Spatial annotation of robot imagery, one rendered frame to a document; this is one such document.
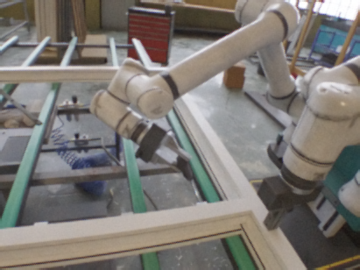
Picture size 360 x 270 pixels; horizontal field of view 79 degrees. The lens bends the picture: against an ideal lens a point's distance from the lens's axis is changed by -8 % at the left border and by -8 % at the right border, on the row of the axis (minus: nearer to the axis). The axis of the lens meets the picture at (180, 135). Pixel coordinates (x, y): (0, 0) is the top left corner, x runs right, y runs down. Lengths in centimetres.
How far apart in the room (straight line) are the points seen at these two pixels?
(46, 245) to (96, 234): 11
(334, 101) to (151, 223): 43
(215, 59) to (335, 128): 39
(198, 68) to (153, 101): 16
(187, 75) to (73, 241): 48
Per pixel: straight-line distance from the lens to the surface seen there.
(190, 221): 58
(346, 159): 138
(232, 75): 402
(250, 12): 98
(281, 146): 55
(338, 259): 157
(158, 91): 59
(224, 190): 74
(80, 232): 56
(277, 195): 48
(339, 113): 41
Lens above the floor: 139
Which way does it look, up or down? 34 degrees down
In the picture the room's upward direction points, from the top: 9 degrees clockwise
